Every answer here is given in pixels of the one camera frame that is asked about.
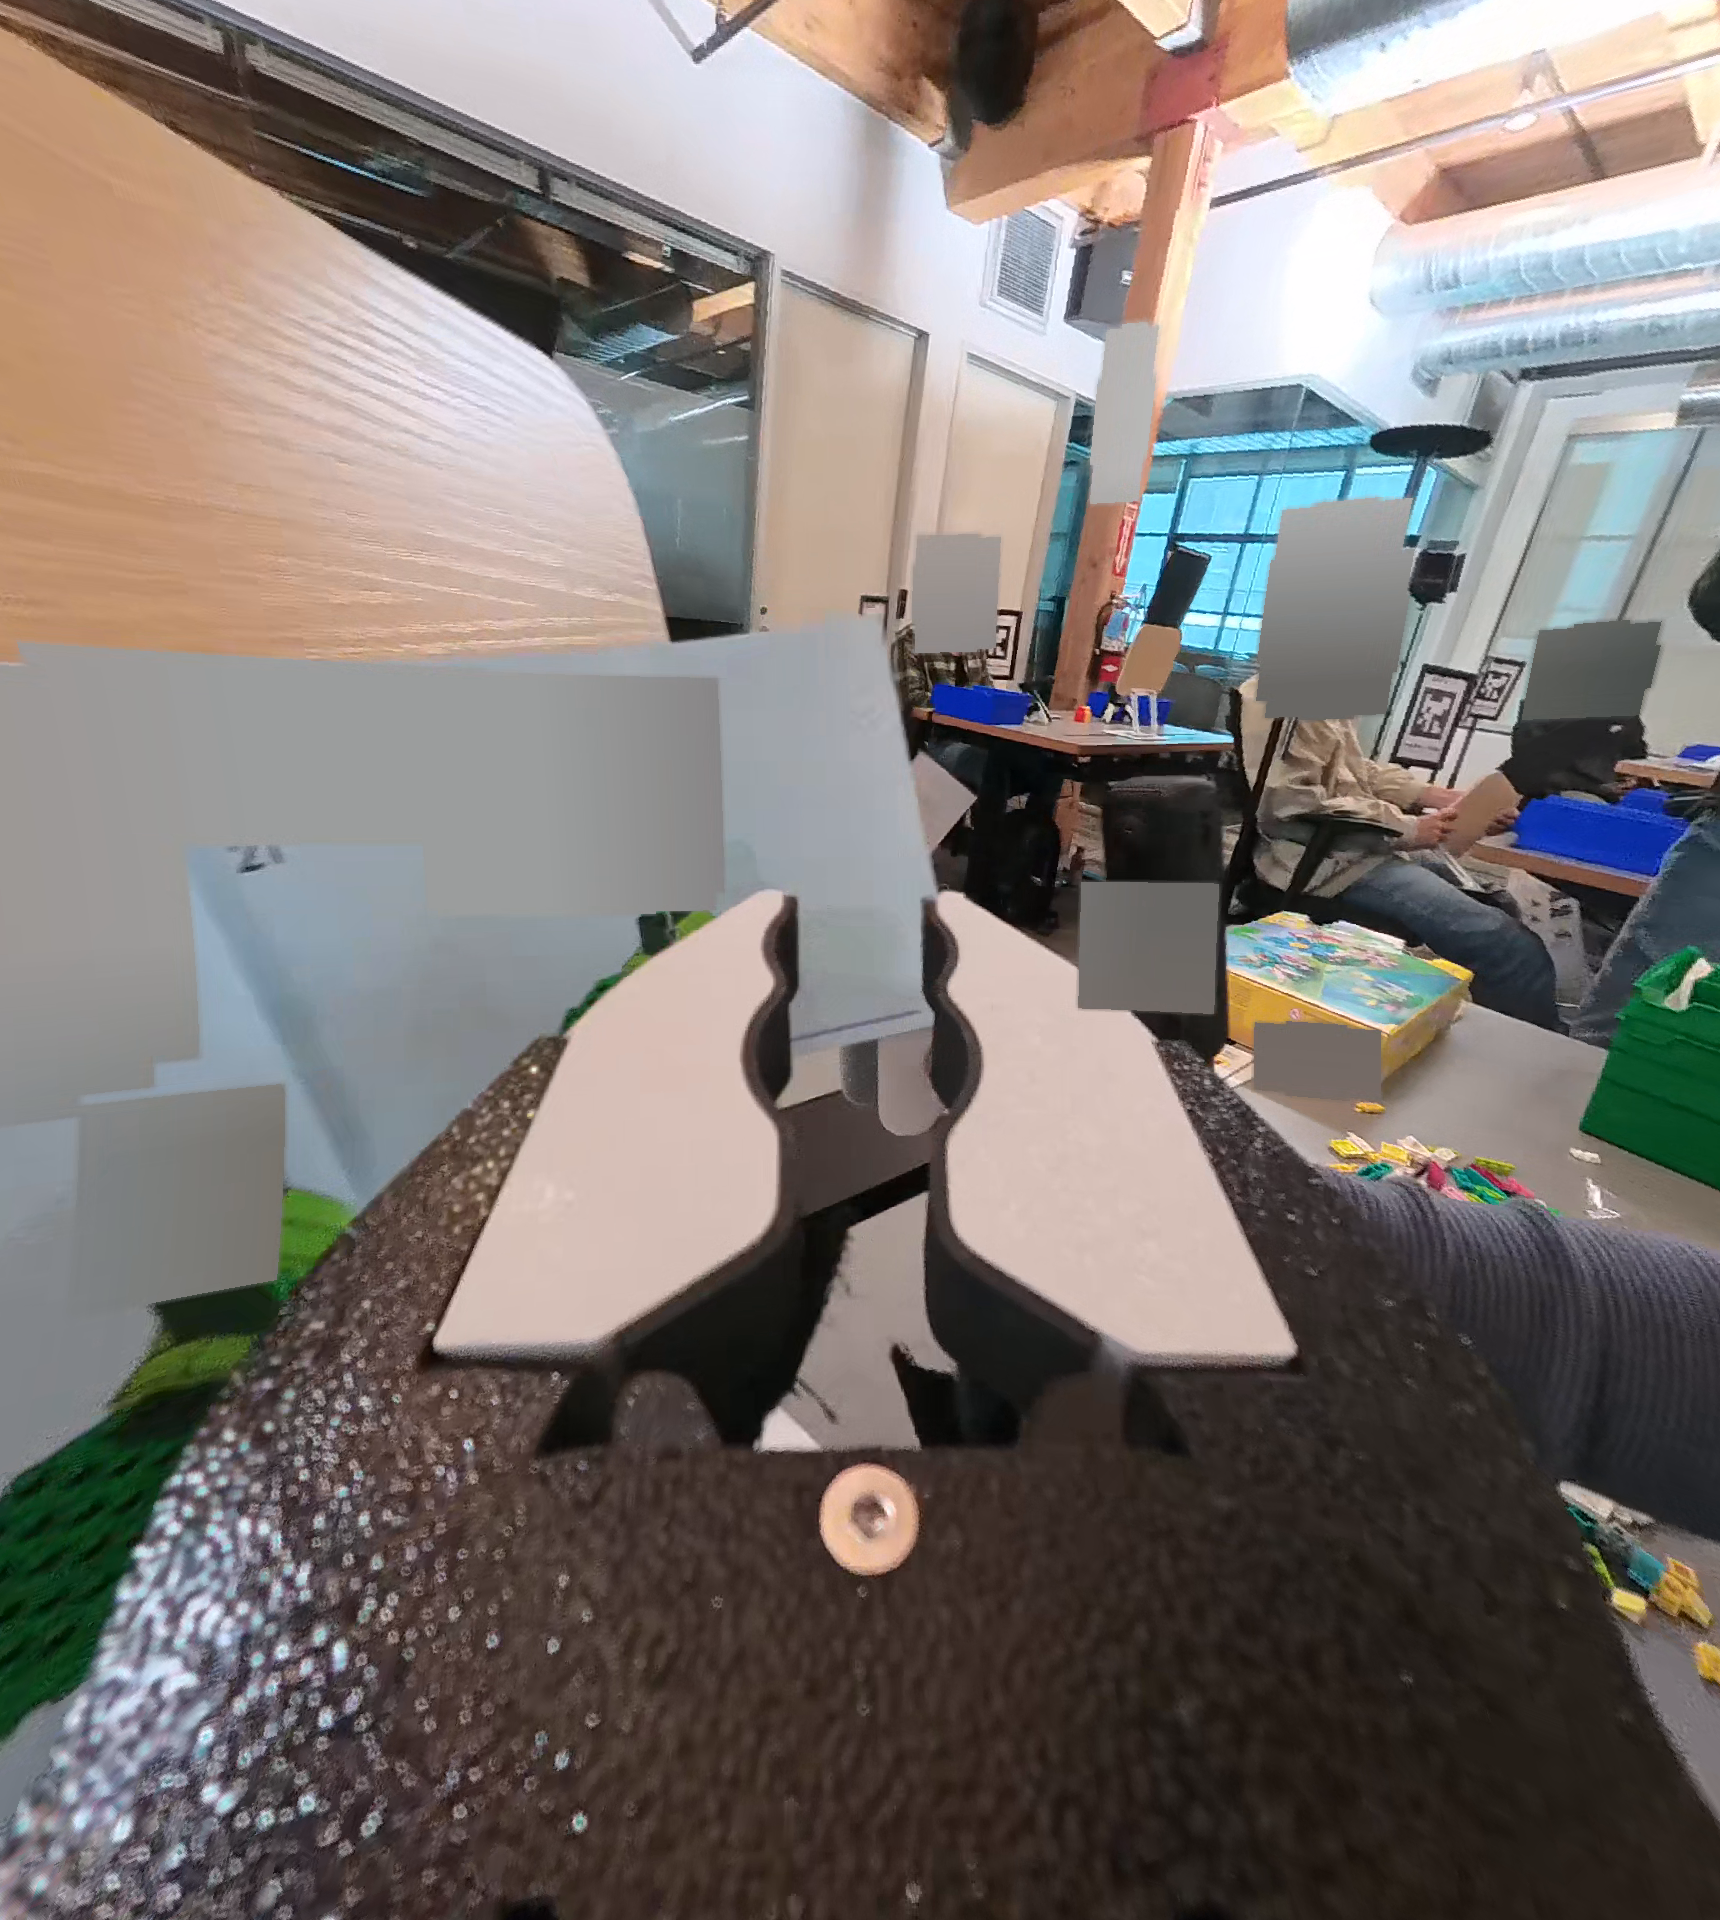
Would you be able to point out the black round disc fixture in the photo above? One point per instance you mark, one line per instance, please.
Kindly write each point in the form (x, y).
(992, 68)
(1426, 440)

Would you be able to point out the small black wall speaker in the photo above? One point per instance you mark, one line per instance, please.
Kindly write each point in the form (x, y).
(1100, 285)

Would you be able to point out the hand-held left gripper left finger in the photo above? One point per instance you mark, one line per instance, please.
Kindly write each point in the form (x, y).
(605, 1171)

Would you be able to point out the wall air vent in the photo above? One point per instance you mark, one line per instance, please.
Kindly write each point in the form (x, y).
(1028, 263)

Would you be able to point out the silver ventilation duct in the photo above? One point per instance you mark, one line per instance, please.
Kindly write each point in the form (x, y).
(1624, 342)
(1595, 249)
(1475, 45)

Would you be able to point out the black white marker poster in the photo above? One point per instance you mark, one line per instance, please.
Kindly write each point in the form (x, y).
(1439, 712)
(1006, 643)
(1498, 690)

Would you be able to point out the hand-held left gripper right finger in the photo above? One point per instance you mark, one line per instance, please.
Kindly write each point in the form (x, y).
(1115, 1185)

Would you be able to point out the yellow lego box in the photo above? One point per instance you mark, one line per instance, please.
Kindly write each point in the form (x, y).
(1340, 975)

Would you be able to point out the wooden-edged grey table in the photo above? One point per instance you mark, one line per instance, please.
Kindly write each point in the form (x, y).
(1070, 733)

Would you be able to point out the green storage bin stack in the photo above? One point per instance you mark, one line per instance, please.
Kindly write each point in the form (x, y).
(1701, 1081)

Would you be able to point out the lego instruction booklet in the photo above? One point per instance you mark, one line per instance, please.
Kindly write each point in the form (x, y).
(830, 781)

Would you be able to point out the black backpack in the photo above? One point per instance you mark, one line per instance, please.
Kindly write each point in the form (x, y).
(1160, 841)

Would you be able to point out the person's right forearm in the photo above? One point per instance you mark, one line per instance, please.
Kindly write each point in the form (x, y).
(1624, 1350)

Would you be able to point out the pastel colourful lego piece pile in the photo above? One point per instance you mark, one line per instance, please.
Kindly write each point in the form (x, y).
(1461, 1178)

